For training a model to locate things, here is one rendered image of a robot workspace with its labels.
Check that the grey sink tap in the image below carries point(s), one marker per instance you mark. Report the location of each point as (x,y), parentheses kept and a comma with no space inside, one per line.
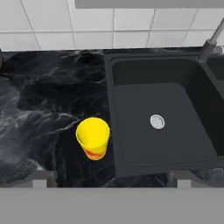
(210,43)

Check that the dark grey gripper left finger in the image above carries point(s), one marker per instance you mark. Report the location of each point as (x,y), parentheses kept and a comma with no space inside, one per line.
(43,178)

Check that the black kitchen sink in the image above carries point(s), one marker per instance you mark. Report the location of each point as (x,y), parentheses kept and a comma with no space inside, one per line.
(163,116)

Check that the yellow cup with orange base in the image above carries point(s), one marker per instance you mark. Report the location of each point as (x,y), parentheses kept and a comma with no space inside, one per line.
(93,137)

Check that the grey wall cupboard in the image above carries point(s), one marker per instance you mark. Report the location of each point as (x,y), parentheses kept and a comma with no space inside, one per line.
(149,3)

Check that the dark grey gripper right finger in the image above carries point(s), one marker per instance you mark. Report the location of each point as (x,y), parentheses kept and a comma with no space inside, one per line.
(180,178)

